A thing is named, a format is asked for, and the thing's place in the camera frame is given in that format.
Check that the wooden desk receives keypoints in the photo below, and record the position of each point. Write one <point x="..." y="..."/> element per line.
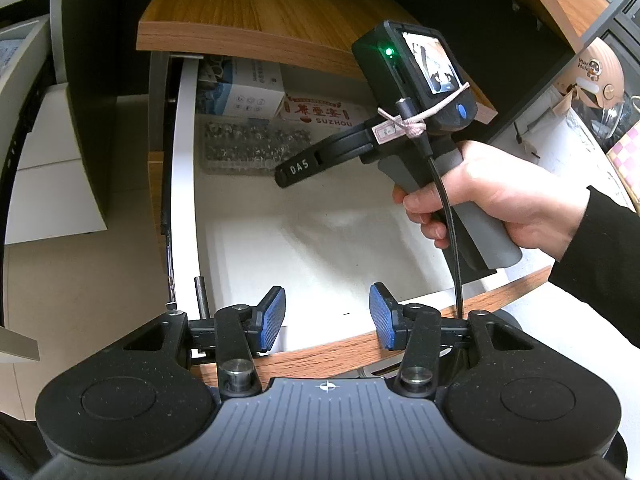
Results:
<point x="270" y="5"/>

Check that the clear box of metal parts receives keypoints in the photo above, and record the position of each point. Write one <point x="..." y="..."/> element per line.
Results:
<point x="245" y="145"/>

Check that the glass jar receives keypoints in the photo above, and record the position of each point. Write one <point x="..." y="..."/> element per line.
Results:
<point x="597" y="117"/>

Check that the person's right hand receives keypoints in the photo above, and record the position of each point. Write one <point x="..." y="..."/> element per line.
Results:
<point x="520" y="190"/>

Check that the white drawer with wooden front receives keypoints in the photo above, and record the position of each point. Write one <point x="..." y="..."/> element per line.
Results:
<point x="310" y="240"/>

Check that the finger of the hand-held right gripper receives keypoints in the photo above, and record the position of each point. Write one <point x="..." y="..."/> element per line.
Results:
<point x="310" y="162"/>

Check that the red and white flat box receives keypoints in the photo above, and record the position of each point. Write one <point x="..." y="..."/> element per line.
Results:
<point x="320" y="112"/>

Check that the round wooden face gadget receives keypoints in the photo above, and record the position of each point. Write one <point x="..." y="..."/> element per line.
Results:
<point x="602" y="72"/>

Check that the dark desk side panel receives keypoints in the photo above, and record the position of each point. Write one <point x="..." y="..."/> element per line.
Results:
<point x="95" y="85"/>

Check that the person's right forearm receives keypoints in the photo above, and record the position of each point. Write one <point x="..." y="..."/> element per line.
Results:
<point x="605" y="260"/>

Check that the white and blue carton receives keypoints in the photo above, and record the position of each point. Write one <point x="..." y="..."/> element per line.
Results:
<point x="245" y="90"/>

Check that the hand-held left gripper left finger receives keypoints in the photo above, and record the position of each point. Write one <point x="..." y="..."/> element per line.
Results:
<point x="270" y="317"/>

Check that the white cabinet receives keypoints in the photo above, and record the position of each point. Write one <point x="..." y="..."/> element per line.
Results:
<point x="45" y="160"/>

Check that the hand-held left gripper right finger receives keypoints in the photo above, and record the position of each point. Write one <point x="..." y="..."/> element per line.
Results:
<point x="383" y="320"/>

